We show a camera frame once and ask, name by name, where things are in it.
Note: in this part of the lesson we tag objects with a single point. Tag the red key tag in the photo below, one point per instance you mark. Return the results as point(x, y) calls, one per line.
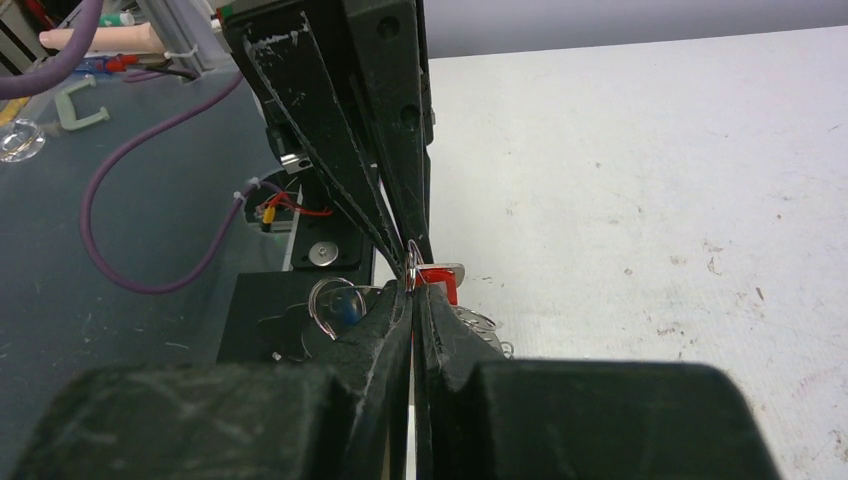
point(447, 276)

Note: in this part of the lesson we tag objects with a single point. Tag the blue red screwdriver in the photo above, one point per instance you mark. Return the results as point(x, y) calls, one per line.
point(118, 64)

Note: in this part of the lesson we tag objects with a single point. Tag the beige cylindrical handle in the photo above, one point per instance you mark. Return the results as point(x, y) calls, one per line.
point(135, 39)

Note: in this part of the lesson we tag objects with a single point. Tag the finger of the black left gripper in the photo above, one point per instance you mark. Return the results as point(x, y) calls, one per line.
point(283, 50)
point(389, 38)

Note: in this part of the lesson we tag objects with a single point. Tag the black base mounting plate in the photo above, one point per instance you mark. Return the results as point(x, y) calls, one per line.
point(269, 317)

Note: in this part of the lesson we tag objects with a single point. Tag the blue key tag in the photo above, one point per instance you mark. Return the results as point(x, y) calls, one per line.
point(347, 308)

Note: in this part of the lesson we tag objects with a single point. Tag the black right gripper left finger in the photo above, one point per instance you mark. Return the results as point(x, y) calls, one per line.
point(340, 415)

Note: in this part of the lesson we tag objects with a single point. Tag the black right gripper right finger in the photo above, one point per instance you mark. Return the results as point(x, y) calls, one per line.
point(480, 415)

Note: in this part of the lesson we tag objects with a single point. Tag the clear glass dish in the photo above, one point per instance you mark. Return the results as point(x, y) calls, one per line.
point(21, 139)

